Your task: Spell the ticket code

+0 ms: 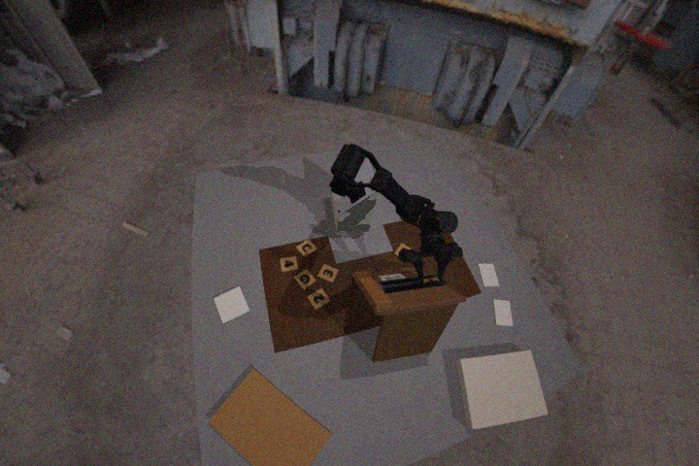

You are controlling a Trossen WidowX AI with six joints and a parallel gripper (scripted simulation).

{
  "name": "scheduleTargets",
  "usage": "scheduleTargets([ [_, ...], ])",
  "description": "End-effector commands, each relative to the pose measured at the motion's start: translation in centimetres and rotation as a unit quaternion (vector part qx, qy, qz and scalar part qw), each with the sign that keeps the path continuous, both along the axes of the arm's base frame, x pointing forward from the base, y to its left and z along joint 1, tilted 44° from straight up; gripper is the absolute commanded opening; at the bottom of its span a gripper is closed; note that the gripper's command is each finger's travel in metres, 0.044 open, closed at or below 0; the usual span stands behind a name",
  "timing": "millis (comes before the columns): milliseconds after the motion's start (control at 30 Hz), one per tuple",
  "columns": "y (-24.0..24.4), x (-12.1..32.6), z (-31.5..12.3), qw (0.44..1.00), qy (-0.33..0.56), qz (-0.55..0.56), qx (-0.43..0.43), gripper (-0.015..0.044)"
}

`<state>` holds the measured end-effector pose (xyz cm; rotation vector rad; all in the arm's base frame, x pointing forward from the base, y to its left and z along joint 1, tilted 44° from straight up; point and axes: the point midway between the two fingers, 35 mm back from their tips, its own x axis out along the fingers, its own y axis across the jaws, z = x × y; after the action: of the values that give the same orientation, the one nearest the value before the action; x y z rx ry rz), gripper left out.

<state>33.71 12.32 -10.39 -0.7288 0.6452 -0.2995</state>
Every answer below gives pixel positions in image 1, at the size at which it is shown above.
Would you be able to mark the white paper ticket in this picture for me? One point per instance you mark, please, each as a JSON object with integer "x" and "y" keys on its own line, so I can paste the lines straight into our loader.
{"x": 391, "y": 277}

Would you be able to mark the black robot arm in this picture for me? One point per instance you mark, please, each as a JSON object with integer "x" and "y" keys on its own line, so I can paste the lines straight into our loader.
{"x": 408, "y": 207}

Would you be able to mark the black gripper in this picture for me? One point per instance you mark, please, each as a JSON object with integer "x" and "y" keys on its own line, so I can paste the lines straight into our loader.
{"x": 411, "y": 256}

